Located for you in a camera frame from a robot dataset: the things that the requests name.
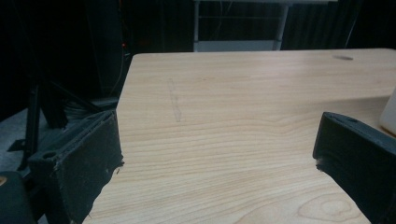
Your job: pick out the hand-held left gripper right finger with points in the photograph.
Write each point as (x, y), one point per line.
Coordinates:
(358, 155)

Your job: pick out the black tripod stand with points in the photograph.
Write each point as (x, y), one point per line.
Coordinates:
(32, 124)

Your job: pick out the white plastic board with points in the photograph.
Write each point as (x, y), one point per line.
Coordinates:
(390, 115)

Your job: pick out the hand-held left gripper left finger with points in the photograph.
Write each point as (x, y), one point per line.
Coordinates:
(81, 155)

